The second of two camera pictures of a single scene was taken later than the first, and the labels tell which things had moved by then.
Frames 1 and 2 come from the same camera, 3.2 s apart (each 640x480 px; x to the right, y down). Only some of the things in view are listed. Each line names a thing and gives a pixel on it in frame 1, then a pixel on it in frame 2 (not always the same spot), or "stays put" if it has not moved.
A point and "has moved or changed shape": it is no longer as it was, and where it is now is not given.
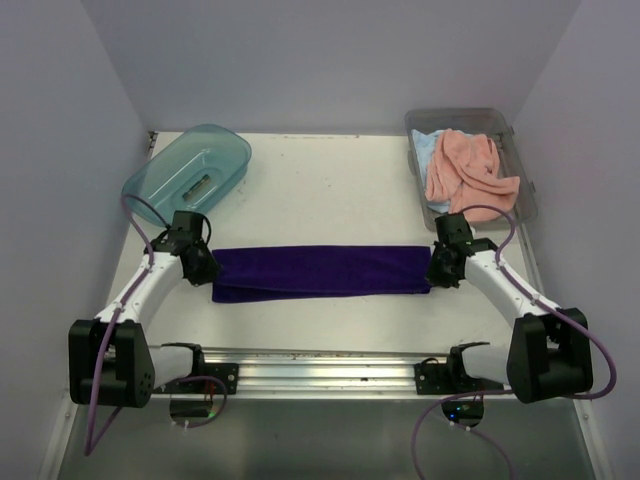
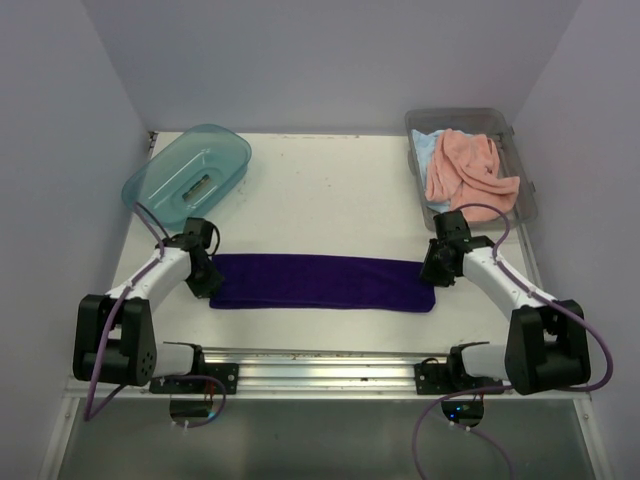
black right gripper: (437, 279) stays put
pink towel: (464, 170) stays put
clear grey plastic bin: (490, 122) stays put
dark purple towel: (268, 273) has moved or changed shape
